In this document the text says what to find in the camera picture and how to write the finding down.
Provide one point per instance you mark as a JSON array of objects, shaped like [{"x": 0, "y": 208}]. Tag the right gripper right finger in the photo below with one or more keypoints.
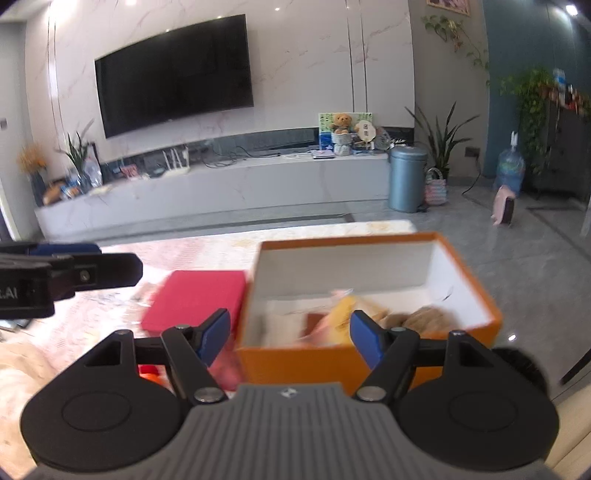
[{"x": 388, "y": 353}]

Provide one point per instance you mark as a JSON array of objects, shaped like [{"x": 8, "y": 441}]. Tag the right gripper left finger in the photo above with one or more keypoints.
[{"x": 190, "y": 351}]

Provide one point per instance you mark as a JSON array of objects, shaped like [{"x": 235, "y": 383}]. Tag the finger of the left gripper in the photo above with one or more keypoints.
[
  {"x": 25, "y": 248},
  {"x": 97, "y": 271}
]

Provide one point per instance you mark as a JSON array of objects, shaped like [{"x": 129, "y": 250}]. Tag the brown plush toy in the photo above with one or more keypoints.
[{"x": 427, "y": 320}]

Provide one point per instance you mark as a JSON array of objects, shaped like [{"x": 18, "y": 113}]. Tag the yellow Deeyeo wet wipes pack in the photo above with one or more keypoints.
[{"x": 333, "y": 328}]

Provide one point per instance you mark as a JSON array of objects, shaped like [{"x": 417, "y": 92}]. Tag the lace tablecloth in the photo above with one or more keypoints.
[{"x": 30, "y": 358}]

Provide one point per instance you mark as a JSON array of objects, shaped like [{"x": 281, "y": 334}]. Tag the orange dried flowers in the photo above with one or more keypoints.
[{"x": 32, "y": 163}]

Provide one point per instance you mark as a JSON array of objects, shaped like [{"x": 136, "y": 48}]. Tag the orange cardboard box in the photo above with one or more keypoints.
[{"x": 296, "y": 282}]

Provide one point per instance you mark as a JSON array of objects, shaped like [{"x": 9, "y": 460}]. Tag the small plant in vase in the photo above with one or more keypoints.
[{"x": 76, "y": 149}]

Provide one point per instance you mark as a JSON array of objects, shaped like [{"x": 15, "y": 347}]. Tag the white wifi router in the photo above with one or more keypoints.
[{"x": 175, "y": 164}]

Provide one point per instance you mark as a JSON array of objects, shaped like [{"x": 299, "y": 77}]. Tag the pastel striped handbag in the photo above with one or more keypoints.
[{"x": 436, "y": 188}]

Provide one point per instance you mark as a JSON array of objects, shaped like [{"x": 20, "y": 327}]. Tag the white TV console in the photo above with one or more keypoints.
[{"x": 178, "y": 202}]

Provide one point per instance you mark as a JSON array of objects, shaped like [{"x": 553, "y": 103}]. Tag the pink space heater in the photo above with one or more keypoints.
[{"x": 504, "y": 206}]

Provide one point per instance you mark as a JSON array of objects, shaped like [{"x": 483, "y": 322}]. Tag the blue-grey trash bin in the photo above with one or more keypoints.
[{"x": 407, "y": 178}]

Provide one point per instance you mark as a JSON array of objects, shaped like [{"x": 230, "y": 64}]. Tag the potted plant by bin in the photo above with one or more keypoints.
[{"x": 442, "y": 138}]

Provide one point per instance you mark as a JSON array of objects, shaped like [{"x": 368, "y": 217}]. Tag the water jug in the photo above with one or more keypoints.
[{"x": 511, "y": 167}]

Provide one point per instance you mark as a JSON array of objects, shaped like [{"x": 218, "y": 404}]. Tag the teddy bear bouquet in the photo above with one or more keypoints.
[{"x": 342, "y": 138}]

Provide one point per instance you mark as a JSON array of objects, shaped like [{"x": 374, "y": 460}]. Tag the green climbing plant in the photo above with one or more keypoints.
[{"x": 531, "y": 90}]

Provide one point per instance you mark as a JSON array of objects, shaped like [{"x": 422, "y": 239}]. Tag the wall television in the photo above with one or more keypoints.
[{"x": 197, "y": 69}]

